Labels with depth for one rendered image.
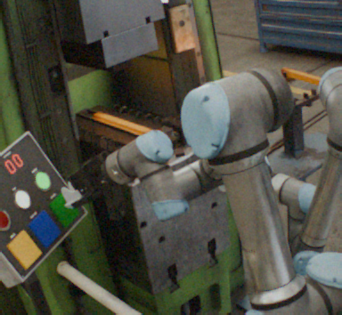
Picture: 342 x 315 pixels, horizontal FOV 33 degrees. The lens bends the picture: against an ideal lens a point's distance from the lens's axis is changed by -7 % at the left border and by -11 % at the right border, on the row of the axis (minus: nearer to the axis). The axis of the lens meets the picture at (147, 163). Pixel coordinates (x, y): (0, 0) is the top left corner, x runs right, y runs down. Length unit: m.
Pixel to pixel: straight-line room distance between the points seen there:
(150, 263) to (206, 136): 1.07
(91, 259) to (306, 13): 4.02
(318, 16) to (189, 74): 3.54
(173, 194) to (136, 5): 0.69
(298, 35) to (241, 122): 4.81
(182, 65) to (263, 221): 1.19
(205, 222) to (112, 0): 0.85
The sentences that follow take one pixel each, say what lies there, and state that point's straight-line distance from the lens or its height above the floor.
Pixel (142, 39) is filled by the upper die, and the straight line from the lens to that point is 1.86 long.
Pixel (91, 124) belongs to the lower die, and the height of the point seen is 0.99.
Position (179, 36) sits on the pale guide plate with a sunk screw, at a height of 1.24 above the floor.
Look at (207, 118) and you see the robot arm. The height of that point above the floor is 1.40.
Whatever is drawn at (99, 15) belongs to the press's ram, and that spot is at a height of 1.44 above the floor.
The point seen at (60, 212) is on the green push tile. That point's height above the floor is 1.01.
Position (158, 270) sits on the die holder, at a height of 0.56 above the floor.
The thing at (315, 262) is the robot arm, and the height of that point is 1.05.
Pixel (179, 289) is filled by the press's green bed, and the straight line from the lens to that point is 2.19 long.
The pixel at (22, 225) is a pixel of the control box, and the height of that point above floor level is 1.05.
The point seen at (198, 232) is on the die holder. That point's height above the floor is 0.62.
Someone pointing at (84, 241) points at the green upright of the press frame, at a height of 0.68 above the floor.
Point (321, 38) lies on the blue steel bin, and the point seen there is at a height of 0.22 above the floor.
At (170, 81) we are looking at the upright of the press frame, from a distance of 2.17.
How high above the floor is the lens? 1.79
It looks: 26 degrees down
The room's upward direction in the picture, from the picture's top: 10 degrees counter-clockwise
